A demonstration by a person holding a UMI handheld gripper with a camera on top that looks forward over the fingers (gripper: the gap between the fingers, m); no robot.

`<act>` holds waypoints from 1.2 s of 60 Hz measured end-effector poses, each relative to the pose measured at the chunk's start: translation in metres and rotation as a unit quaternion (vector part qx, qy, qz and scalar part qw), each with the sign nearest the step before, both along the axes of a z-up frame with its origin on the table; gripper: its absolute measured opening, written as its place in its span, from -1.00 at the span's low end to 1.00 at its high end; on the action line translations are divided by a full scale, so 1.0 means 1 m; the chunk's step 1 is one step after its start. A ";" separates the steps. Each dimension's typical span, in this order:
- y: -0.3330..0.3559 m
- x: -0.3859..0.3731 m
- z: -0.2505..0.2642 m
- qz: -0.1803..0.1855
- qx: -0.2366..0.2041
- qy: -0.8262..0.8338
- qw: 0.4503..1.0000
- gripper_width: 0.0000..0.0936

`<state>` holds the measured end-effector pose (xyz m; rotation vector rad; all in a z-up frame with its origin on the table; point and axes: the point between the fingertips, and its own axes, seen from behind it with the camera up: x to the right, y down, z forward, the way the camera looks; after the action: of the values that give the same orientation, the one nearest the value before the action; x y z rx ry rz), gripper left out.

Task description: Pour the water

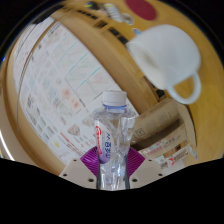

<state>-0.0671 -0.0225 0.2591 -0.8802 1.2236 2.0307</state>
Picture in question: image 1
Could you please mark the silver and black pen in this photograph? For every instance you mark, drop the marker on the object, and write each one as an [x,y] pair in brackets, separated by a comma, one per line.
[114,12]

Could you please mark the large printed wall poster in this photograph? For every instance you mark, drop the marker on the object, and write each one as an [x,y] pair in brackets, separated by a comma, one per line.
[66,83]

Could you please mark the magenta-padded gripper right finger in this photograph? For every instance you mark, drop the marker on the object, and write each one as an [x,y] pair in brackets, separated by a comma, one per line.
[143,172]

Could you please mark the small clear labelled bottle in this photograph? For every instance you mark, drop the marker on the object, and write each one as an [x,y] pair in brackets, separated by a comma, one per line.
[173,156]

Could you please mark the flat round red coaster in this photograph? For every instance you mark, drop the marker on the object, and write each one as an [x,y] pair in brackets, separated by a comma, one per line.
[141,8]

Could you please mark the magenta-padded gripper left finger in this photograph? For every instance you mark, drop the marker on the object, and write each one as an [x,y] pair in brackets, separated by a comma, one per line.
[79,173]

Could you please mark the white ceramic mug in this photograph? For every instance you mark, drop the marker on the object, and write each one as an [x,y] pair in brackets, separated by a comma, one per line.
[166,53]

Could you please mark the brown cardboard box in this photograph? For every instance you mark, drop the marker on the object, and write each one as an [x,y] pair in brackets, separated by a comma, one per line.
[156,120]

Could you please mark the clear plastic water bottle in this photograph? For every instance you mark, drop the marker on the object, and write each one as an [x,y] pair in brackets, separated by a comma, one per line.
[111,140]

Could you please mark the small colourful wrapper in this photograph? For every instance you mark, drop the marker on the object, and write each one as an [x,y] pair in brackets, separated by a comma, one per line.
[193,150]

